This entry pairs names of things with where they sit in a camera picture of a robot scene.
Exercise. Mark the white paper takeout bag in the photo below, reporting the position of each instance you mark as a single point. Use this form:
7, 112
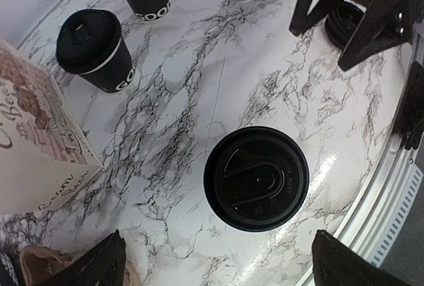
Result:
45, 158

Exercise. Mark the stack of black cup lids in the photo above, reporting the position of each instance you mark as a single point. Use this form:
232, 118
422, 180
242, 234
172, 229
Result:
341, 23

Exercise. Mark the black plastic cup lid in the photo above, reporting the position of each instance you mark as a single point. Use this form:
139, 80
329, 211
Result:
256, 179
86, 39

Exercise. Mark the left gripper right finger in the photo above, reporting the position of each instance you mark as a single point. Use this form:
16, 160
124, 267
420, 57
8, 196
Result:
336, 264

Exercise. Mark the single black paper coffee cup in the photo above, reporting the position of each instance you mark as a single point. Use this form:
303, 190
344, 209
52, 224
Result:
115, 73

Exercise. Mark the front aluminium frame rail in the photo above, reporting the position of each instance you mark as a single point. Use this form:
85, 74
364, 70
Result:
381, 208

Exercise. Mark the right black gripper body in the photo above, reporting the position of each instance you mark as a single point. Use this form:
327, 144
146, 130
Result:
395, 18

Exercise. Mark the brown cardboard cup carrier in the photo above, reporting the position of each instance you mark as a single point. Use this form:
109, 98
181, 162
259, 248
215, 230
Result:
38, 263

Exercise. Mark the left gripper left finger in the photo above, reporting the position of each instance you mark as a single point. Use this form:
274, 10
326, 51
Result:
103, 264

